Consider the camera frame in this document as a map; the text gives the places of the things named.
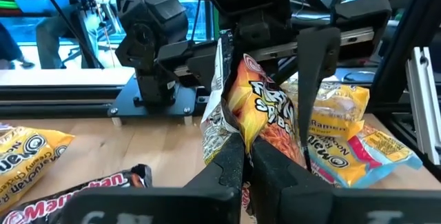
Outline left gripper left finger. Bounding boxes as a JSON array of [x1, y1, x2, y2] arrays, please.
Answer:
[[58, 132, 246, 224]]

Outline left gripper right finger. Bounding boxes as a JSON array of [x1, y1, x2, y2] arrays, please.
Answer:
[[250, 136, 441, 224]]

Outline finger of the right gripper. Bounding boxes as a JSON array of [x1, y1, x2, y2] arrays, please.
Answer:
[[296, 26, 342, 175], [187, 43, 222, 92]]

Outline yellow Maruchan chicken ramen pack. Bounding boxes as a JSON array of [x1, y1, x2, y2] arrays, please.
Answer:
[[0, 125, 76, 213], [280, 80, 371, 141]]

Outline dark red packet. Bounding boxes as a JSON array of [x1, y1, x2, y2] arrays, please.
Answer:
[[200, 29, 308, 220]]

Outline Maruchan beef ramen pack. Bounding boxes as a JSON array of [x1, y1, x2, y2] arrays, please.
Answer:
[[305, 123, 424, 190]]

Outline black Maruchan fire noodle pack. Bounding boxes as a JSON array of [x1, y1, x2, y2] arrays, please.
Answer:
[[0, 163, 153, 224]]

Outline person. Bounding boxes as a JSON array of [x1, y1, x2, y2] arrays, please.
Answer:
[[35, 13, 70, 70], [0, 22, 35, 70]]

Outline blue storage box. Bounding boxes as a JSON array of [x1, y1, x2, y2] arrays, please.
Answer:
[[15, 0, 72, 14]]

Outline silver metal bracket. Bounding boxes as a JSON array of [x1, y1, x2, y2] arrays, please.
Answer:
[[404, 46, 441, 167]]

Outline black desk leg frame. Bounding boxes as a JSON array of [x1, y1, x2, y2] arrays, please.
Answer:
[[34, 0, 106, 70]]

